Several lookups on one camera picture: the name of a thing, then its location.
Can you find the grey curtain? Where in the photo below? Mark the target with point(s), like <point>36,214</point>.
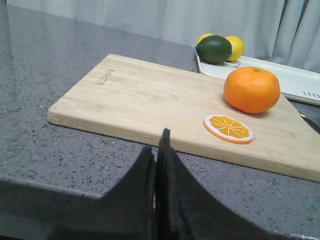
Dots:
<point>286,32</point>

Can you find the orange slice toy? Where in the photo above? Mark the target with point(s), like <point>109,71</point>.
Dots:
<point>228,129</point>

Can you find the whole orange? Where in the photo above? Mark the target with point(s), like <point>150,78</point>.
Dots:
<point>251,89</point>

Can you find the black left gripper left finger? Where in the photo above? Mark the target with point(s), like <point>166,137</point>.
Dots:
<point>124,213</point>

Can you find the green lime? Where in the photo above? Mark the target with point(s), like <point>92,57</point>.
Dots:
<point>214,49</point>

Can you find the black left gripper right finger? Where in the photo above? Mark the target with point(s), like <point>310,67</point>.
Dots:
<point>185,210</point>

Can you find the white rectangular tray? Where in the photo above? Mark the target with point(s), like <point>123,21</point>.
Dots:
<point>295,83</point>

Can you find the yellow lemon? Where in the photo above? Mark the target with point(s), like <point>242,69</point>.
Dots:
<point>204,35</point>
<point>237,47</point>

